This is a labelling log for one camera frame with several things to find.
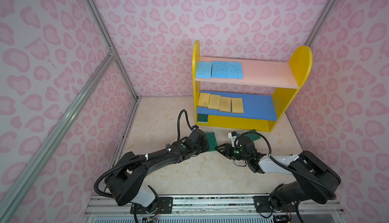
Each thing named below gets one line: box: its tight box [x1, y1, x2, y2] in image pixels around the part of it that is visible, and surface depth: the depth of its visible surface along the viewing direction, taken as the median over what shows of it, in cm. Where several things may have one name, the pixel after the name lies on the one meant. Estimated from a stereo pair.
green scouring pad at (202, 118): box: [197, 113, 209, 124], surface depth 105 cm
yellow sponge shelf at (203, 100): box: [197, 92, 211, 108], surface depth 100 cm
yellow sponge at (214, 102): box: [208, 94, 221, 110], surface depth 97 cm
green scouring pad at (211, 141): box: [205, 131, 218, 152], surface depth 89 cm
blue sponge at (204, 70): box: [195, 61, 213, 79], surface depth 76 cm
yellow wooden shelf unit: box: [191, 40, 313, 133], surface depth 95 cm
